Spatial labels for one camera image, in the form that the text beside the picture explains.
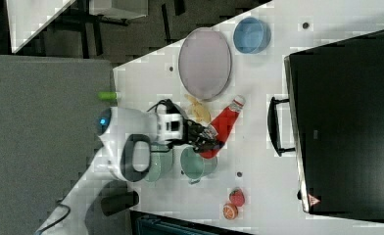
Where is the toy orange half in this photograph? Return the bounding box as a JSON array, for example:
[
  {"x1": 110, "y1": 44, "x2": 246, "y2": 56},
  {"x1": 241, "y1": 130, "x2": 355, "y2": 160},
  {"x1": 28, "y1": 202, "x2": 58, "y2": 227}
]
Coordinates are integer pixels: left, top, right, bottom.
[{"x1": 222, "y1": 203, "x2": 238, "y2": 220}]

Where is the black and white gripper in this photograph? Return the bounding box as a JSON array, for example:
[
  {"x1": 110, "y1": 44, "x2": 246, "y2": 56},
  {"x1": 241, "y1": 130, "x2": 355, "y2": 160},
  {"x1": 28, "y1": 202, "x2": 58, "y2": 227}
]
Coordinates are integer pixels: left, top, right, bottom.
[{"x1": 156, "y1": 114, "x2": 224, "y2": 153}]

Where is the red felt ketchup bottle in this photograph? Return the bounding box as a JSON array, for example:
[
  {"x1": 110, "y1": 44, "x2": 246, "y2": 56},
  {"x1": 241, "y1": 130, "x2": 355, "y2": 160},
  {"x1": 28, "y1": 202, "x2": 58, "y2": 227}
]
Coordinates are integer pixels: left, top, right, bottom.
[{"x1": 201, "y1": 95, "x2": 246, "y2": 159}]

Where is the white side table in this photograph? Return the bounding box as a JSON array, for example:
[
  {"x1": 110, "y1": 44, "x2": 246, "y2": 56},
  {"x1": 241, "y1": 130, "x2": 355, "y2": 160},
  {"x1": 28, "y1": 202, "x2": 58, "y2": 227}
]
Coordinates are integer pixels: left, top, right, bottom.
[{"x1": 5, "y1": 0, "x2": 75, "y2": 54}]

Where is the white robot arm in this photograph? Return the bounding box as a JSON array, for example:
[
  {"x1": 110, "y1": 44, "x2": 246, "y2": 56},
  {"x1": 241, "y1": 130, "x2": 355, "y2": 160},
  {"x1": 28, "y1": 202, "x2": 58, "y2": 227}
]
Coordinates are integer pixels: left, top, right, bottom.
[{"x1": 34, "y1": 107, "x2": 223, "y2": 235}]

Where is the bright green toy vegetable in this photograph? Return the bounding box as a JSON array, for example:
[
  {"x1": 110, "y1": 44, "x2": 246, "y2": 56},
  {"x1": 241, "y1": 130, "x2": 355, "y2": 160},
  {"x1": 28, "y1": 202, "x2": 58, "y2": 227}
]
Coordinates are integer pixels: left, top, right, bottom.
[{"x1": 98, "y1": 92, "x2": 119, "y2": 101}]

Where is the black toaster oven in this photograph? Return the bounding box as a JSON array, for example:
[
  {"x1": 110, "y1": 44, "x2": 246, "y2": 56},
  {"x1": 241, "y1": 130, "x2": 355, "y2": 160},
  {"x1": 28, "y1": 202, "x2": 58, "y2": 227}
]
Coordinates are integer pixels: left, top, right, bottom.
[{"x1": 284, "y1": 29, "x2": 384, "y2": 223}]

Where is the peeled toy banana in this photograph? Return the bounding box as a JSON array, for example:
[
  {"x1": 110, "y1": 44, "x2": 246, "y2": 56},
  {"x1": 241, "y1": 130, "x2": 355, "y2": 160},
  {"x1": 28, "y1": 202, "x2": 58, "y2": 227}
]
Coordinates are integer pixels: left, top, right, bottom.
[{"x1": 184, "y1": 94, "x2": 212, "y2": 123}]

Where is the light red toy strawberry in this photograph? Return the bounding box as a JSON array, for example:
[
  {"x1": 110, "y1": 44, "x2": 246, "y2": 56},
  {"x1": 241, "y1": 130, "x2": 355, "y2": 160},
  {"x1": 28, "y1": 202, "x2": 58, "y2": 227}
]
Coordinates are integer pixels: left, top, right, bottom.
[{"x1": 229, "y1": 188, "x2": 245, "y2": 207}]

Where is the green perforated colander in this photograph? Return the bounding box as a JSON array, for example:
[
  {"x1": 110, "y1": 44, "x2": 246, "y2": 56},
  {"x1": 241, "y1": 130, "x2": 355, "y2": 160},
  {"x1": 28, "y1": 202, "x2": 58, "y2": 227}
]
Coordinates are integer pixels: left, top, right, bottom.
[{"x1": 145, "y1": 145, "x2": 173, "y2": 182}]

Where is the lilac round plate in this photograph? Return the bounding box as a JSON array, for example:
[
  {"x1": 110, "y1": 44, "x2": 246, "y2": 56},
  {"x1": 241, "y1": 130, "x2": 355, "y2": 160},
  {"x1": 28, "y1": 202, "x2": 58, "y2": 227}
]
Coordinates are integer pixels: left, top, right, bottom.
[{"x1": 178, "y1": 27, "x2": 232, "y2": 100}]

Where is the blue metal frame rail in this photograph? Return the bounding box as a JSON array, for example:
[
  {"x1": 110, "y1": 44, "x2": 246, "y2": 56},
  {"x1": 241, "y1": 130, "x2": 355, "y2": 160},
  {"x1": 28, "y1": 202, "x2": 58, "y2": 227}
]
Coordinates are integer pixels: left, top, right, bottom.
[{"x1": 130, "y1": 211, "x2": 250, "y2": 235}]

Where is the green mug with handle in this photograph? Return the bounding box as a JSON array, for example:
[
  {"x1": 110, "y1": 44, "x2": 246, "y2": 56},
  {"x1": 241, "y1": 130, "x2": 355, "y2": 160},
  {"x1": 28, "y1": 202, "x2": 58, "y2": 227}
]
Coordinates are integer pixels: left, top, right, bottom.
[{"x1": 180, "y1": 147, "x2": 217, "y2": 185}]

